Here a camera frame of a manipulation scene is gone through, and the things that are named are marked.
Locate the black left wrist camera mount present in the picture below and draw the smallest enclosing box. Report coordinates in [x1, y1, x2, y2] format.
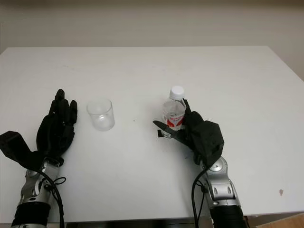
[0, 130, 46, 171]

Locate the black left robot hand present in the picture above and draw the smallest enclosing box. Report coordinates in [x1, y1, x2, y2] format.
[35, 88, 79, 162]

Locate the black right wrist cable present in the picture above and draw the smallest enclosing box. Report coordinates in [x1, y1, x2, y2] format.
[191, 163, 211, 228]

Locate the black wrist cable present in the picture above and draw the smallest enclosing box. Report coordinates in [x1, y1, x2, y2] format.
[191, 163, 211, 228]
[39, 169, 67, 228]

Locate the clear glass cup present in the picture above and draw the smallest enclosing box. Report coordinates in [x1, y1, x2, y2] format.
[86, 98, 116, 132]

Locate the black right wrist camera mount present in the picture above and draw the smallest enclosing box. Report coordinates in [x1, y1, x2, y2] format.
[190, 120, 225, 166]

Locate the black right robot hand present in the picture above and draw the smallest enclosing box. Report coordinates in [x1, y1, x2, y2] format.
[152, 98, 208, 167]

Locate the clear plastic water bottle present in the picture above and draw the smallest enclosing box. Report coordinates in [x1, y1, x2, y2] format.
[162, 85, 187, 132]

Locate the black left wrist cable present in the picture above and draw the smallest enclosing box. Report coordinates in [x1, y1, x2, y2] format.
[39, 169, 67, 228]

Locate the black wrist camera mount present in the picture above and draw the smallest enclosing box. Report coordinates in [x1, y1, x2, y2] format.
[190, 120, 225, 166]
[0, 130, 46, 171]

